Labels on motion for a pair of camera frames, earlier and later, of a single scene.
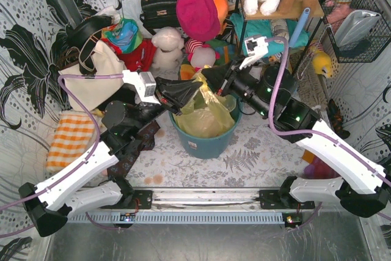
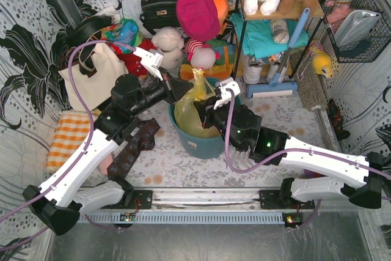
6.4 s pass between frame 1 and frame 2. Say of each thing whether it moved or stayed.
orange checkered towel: stayed
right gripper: moved
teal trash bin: stayed
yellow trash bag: stayed
